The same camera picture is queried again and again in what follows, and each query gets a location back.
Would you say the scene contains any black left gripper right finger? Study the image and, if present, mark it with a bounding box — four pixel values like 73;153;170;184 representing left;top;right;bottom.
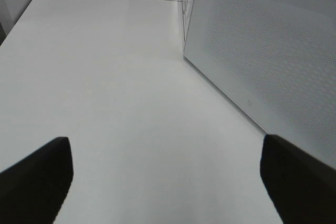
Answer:
260;134;335;223

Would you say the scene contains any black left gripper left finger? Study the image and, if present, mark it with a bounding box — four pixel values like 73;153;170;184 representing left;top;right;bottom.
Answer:
1;137;74;223

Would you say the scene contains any white microwave door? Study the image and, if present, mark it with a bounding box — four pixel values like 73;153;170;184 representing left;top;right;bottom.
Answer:
184;0;335;167

